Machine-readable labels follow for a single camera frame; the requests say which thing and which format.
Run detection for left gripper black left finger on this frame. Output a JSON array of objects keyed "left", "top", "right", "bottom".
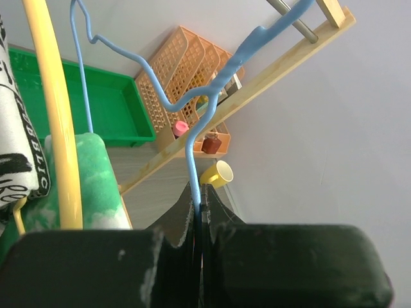
[{"left": 1, "top": 187, "right": 194, "bottom": 307}]

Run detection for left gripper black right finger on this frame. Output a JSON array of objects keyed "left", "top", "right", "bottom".
[{"left": 199, "top": 184, "right": 394, "bottom": 307}]

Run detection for green white trousers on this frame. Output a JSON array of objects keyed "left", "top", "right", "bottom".
[{"left": 1, "top": 133, "right": 132, "bottom": 259}]

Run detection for light blue wire hanger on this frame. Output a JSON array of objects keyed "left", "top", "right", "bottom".
[{"left": 70, "top": 0, "right": 313, "bottom": 215}]

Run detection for yellow plastic hanger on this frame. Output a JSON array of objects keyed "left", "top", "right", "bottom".
[{"left": 22, "top": 1, "right": 83, "bottom": 229}]

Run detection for newspaper print trousers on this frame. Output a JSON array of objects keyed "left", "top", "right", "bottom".
[{"left": 1, "top": 25, "right": 51, "bottom": 226}]

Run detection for yellow mug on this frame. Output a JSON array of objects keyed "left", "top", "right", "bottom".
[{"left": 200, "top": 160, "right": 234, "bottom": 189}]

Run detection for dark red jar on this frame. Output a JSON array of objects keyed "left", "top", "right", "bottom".
[{"left": 202, "top": 134, "right": 222, "bottom": 155}]

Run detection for pink capped bottle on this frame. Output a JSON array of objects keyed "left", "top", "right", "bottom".
[{"left": 172, "top": 121, "right": 189, "bottom": 139}]

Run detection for green plastic tray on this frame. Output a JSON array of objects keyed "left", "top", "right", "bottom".
[{"left": 9, "top": 48, "right": 155, "bottom": 147}]

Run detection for books in organizer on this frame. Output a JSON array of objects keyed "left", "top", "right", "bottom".
[{"left": 195, "top": 74, "right": 242, "bottom": 117}]

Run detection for orange plastic file organizer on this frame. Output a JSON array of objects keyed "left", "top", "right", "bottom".
[{"left": 136, "top": 26, "right": 232, "bottom": 151}]

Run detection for wooden clothes rack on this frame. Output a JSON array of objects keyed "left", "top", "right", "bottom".
[{"left": 118, "top": 0, "right": 357, "bottom": 229}]

